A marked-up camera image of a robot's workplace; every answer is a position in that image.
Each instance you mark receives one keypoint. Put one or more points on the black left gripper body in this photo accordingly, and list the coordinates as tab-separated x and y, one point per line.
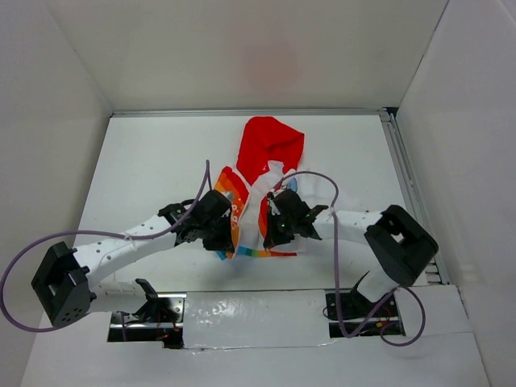
209	226

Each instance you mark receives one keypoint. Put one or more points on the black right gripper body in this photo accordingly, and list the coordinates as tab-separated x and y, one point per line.
286	222

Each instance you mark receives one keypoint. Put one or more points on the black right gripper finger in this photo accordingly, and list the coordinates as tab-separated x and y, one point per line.
273	236
308	231

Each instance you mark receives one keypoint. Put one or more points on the rainbow red kids jacket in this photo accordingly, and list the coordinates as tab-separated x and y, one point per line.
269	150

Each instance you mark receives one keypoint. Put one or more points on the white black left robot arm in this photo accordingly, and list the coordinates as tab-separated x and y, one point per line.
70	282

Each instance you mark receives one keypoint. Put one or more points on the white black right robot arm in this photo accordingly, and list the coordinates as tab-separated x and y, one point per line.
402	247

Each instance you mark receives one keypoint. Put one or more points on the white foil tape sheet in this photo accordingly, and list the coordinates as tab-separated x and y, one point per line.
238	320

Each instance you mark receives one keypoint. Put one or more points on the metal base mounting plate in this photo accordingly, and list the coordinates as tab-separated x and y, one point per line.
167	326

